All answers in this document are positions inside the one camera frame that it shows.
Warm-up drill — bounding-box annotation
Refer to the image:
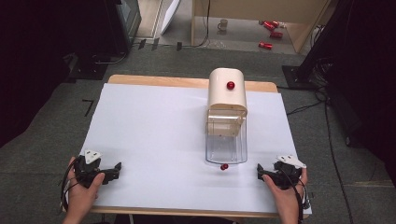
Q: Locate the black hanging cable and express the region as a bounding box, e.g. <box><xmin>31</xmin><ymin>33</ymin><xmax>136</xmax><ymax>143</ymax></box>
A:
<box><xmin>191</xmin><ymin>0</ymin><xmax>211</xmax><ymax>49</ymax></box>

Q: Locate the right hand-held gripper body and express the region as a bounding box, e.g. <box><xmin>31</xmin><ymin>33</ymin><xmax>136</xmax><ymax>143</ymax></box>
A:
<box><xmin>271</xmin><ymin>154</ymin><xmax>307</xmax><ymax>191</ymax></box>

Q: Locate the white paper sheet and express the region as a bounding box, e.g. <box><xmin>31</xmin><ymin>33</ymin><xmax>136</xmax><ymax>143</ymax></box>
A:
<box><xmin>79</xmin><ymin>83</ymin><xmax>313</xmax><ymax>216</ymax></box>

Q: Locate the cream box with red knob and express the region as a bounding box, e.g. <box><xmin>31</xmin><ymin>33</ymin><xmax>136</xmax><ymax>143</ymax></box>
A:
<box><xmin>206</xmin><ymin>67</ymin><xmax>248</xmax><ymax>116</ymax></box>

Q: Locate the clear drawer with red knob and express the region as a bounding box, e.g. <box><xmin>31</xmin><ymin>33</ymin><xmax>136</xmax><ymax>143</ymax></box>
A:
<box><xmin>205</xmin><ymin>108</ymin><xmax>248</xmax><ymax>172</ymax></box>

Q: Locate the person's left hand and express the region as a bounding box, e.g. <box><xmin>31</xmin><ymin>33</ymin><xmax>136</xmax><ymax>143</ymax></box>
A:
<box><xmin>64</xmin><ymin>156</ymin><xmax>106</xmax><ymax>217</ymax></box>

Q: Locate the black floor cable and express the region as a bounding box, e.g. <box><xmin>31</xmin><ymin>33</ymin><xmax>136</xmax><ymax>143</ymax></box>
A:
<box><xmin>276</xmin><ymin>55</ymin><xmax>356</xmax><ymax>224</ymax></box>

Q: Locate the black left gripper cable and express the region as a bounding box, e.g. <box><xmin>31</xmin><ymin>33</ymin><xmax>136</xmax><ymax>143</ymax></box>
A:
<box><xmin>59</xmin><ymin>160</ymin><xmax>79</xmax><ymax>214</ymax></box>

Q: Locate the wooden table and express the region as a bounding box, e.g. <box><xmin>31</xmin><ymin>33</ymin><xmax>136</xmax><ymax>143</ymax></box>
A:
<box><xmin>62</xmin><ymin>74</ymin><xmax>313</xmax><ymax>219</ymax></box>

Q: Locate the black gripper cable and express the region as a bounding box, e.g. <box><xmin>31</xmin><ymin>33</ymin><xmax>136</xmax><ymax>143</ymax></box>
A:
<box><xmin>59</xmin><ymin>160</ymin><xmax>79</xmax><ymax>214</ymax></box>
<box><xmin>279</xmin><ymin>169</ymin><xmax>312</xmax><ymax>224</ymax></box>

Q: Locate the wooden cabinet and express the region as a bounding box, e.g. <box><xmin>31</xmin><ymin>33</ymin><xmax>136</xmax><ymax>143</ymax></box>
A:
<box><xmin>191</xmin><ymin>0</ymin><xmax>332</xmax><ymax>56</ymax></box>

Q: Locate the dark monitor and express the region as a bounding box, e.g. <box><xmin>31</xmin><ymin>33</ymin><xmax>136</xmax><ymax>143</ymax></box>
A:
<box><xmin>104</xmin><ymin>0</ymin><xmax>143</xmax><ymax>56</ymax></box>

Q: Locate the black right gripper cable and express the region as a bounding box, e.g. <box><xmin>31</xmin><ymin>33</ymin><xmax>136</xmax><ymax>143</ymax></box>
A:
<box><xmin>279</xmin><ymin>169</ymin><xmax>312</xmax><ymax>224</ymax></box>

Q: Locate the white board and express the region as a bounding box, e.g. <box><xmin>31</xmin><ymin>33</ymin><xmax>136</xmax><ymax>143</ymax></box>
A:
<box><xmin>160</xmin><ymin>0</ymin><xmax>181</xmax><ymax>35</ymax></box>

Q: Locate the black metal stand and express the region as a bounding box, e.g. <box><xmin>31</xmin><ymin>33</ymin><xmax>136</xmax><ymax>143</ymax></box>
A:
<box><xmin>281</xmin><ymin>0</ymin><xmax>358</xmax><ymax>91</ymax></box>

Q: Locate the person's right hand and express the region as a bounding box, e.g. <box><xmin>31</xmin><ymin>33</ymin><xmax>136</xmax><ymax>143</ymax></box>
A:
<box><xmin>262</xmin><ymin>167</ymin><xmax>309</xmax><ymax>217</ymax></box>

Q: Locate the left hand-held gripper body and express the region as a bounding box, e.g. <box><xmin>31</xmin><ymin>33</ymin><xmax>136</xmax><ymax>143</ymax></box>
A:
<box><xmin>74</xmin><ymin>149</ymin><xmax>106</xmax><ymax>189</ymax></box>

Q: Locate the black curtain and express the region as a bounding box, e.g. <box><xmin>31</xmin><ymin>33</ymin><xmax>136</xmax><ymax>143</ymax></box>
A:
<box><xmin>323</xmin><ymin>0</ymin><xmax>396</xmax><ymax>188</ymax></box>
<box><xmin>0</xmin><ymin>0</ymin><xmax>120</xmax><ymax>149</ymax></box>

